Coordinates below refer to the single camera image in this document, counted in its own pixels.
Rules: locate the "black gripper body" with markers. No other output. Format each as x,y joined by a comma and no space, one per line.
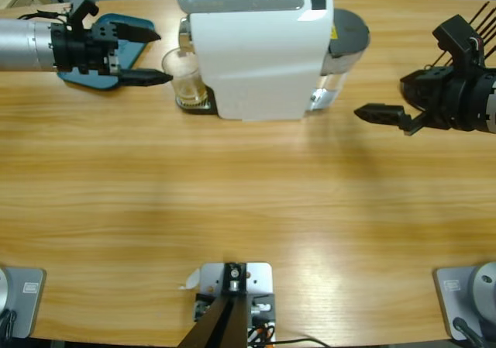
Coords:
73,49
465,100

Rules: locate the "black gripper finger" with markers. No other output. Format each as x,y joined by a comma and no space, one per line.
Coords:
424,80
143,77
381,113
124,32

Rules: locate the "clear glass cup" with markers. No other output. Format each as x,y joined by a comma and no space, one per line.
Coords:
186,92

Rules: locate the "white capsule coffee machine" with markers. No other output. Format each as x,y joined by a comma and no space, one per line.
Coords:
255,65

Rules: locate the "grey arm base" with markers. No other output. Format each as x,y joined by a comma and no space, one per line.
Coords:
27,301
451,301

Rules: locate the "teal plastic tray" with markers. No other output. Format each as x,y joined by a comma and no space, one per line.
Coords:
129,53

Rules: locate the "black capsule holder with rods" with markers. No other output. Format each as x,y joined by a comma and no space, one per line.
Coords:
480,11

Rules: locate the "white paper tab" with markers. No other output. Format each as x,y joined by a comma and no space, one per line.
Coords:
191,280

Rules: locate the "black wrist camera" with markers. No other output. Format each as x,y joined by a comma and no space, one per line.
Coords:
83,9
455,34

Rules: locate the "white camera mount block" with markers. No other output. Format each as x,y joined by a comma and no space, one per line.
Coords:
259,278

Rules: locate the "dark camera post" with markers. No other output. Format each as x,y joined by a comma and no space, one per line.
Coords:
221,324

